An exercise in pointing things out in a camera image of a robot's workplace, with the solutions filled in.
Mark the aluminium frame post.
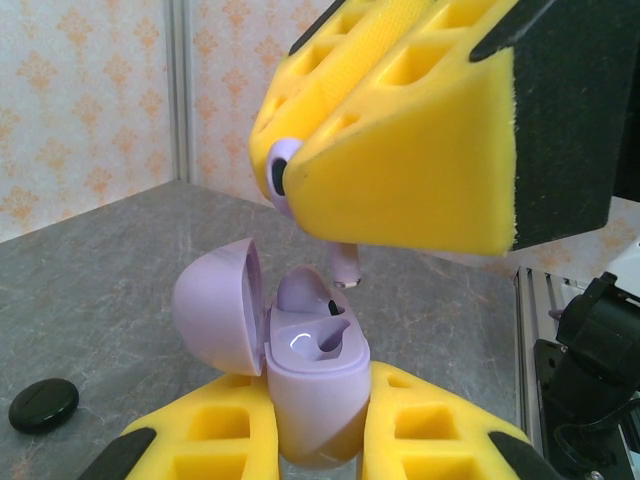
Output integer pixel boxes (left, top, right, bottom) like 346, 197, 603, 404
167, 0, 195, 185

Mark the black arm base cable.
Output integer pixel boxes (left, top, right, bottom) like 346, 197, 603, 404
554, 414, 629, 474

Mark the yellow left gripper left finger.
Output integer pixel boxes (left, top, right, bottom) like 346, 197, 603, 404
74, 372, 279, 480

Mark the purple earbud charging case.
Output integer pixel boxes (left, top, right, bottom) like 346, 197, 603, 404
171, 238, 372, 469

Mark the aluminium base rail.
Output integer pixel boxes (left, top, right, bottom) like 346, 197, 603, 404
514, 264, 569, 441

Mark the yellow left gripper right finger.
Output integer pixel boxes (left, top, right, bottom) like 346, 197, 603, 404
362, 360, 561, 480

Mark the black earbud charging case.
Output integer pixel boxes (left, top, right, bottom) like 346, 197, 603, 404
8, 378, 81, 434

